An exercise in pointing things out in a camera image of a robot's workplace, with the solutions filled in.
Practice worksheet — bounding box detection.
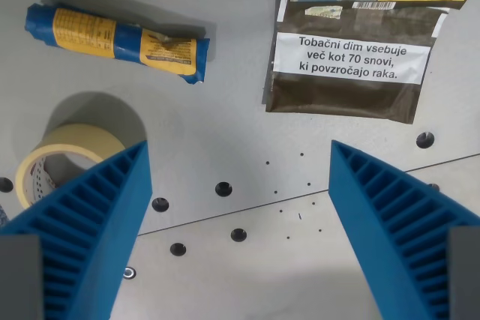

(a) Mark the beige masking tape roll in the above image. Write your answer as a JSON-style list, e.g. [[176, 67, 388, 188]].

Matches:
[[14, 123, 130, 211]]

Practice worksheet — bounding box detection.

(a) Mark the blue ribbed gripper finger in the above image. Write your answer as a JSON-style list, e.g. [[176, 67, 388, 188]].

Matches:
[[0, 139, 154, 320], [328, 139, 480, 320]]

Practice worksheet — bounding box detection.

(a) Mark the brown tobacco pouch warning label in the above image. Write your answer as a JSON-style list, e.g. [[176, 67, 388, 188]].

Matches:
[[265, 0, 472, 124]]

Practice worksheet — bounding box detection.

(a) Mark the rolled blue bag yellow label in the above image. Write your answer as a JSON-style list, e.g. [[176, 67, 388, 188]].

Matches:
[[24, 3, 212, 86]]

